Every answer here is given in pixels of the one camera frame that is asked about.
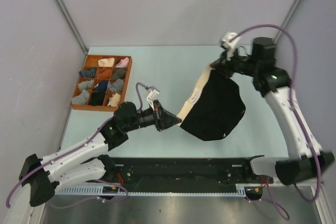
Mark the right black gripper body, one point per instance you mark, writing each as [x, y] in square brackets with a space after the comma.
[238, 64]

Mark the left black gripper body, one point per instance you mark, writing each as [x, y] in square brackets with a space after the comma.
[157, 113]

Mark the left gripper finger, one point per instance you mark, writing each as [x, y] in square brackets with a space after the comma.
[168, 118]
[163, 127]

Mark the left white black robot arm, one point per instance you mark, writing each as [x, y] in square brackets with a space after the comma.
[88, 159]

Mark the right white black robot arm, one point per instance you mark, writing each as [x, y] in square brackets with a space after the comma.
[307, 159]

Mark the beige rolled cloth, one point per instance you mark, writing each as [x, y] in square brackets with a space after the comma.
[114, 100]

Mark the grey striped rolled cloth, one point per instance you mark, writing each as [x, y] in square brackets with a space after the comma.
[115, 86]

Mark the dark grey rolled cloth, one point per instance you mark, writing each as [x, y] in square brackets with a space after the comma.
[119, 73]

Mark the pink white rolled cloth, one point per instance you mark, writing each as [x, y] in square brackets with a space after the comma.
[123, 63]

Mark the black rolled cloth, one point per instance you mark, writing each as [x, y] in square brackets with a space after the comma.
[97, 98]

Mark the navy blue rolled cloth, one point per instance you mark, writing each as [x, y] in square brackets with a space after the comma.
[101, 86]

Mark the orange wooden divided tray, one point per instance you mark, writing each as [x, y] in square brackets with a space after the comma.
[92, 62]

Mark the orange rolled cloth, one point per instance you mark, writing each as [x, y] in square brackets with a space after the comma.
[104, 73]

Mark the cream rolled cloth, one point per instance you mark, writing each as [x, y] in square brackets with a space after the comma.
[106, 62]

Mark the light grey rolled cloth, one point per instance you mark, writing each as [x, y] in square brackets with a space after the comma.
[84, 85]

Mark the grey striped corner cloth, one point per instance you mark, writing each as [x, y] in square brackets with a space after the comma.
[82, 98]

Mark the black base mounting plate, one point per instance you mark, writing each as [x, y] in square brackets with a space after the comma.
[185, 174]

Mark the navy striped rolled cloth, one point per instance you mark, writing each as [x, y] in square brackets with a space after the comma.
[87, 73]

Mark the white slotted cable duct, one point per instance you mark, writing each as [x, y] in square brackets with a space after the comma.
[109, 190]

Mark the right aluminium corner post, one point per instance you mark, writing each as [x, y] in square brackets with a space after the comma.
[294, 1]

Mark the aluminium corner post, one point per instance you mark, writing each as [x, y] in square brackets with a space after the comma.
[71, 24]
[294, 1]

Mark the left aluminium corner post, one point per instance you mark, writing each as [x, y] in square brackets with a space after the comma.
[71, 24]

